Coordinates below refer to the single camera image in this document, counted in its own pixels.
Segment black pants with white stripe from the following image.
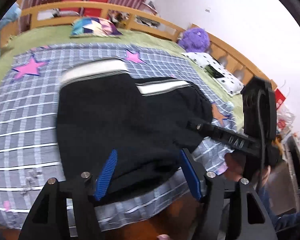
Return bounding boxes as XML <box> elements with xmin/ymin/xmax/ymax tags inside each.
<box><xmin>56</xmin><ymin>59</ymin><xmax>213</xmax><ymax>203</ymax></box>

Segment person's right hand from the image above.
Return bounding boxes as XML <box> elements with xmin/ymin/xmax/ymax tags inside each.
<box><xmin>223</xmin><ymin>152</ymin><xmax>271</xmax><ymax>185</ymax></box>

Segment white black-spotted pillow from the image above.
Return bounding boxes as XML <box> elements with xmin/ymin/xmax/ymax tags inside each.
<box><xmin>182</xmin><ymin>52</ymin><xmax>244</xmax><ymax>96</ymax></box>

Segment grey plaid star blanket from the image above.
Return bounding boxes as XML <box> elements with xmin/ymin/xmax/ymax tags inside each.
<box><xmin>0</xmin><ymin>43</ymin><xmax>243</xmax><ymax>229</ymax></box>

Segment purple plush toy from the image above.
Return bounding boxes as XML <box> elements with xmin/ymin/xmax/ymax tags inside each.
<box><xmin>178</xmin><ymin>28</ymin><xmax>210</xmax><ymax>53</ymax></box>

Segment green bed cover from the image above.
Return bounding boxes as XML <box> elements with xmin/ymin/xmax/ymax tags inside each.
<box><xmin>0</xmin><ymin>24</ymin><xmax>244</xmax><ymax>133</ymax></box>

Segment colourful patchwork cushion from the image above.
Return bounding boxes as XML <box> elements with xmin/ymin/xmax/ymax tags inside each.
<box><xmin>70</xmin><ymin>17</ymin><xmax>122</xmax><ymax>37</ymax></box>

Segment wooden bed frame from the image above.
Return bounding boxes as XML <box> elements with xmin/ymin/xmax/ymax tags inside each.
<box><xmin>0</xmin><ymin>0</ymin><xmax>278</xmax><ymax>91</ymax></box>

